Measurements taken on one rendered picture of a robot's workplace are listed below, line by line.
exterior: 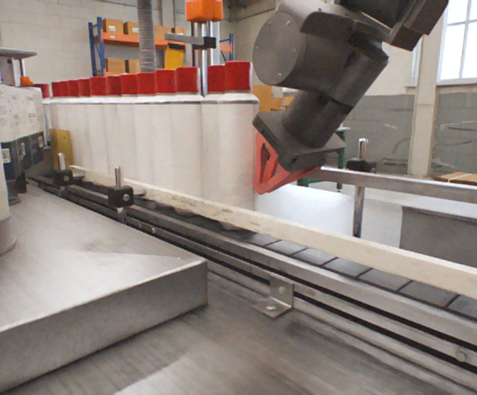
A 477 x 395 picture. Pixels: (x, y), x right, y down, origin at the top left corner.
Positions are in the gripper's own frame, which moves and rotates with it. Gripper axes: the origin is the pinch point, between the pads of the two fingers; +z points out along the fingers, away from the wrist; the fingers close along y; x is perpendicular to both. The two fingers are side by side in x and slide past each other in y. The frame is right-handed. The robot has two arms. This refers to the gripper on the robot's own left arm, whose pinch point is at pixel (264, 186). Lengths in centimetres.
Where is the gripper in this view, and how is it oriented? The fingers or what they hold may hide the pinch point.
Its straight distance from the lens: 49.6
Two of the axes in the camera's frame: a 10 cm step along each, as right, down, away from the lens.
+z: -4.4, 6.6, 6.2
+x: 5.5, 7.4, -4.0
